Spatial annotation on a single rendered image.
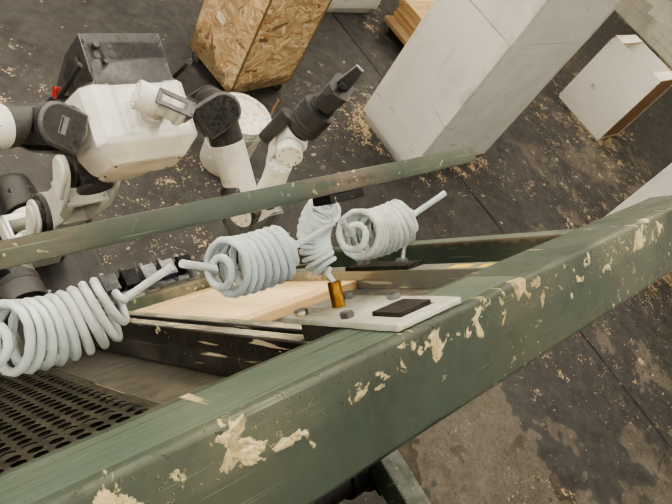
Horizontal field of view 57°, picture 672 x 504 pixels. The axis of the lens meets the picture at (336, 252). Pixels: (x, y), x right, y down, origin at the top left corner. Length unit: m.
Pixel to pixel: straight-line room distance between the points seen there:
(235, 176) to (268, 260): 1.07
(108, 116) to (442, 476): 2.23
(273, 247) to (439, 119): 3.28
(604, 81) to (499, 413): 3.67
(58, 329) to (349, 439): 0.26
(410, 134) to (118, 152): 2.76
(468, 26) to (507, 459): 2.33
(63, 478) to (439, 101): 3.55
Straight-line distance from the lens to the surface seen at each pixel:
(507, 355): 0.72
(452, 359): 0.64
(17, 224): 2.57
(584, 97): 6.33
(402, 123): 4.05
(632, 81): 6.15
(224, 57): 3.71
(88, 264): 2.66
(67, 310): 0.56
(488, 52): 3.65
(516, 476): 3.36
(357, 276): 1.40
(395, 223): 0.77
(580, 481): 3.66
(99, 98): 1.51
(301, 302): 1.30
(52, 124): 1.43
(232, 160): 1.66
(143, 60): 1.59
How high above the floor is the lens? 2.36
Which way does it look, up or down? 45 degrees down
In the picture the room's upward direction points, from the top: 38 degrees clockwise
